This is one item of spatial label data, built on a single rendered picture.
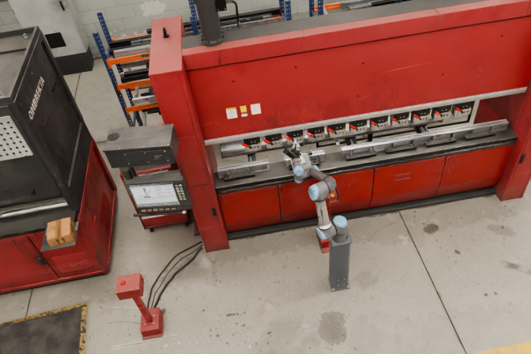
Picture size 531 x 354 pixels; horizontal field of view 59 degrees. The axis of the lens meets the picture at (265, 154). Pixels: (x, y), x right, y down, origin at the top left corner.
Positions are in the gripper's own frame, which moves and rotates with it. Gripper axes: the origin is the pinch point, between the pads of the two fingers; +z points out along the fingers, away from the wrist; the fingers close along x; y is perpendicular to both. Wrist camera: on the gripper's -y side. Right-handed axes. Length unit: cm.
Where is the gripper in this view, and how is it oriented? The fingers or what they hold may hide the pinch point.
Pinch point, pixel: (289, 144)
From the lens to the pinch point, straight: 422.6
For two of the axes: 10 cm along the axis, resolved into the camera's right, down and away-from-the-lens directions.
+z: -1.4, -6.8, 7.2
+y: 8.2, 3.3, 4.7
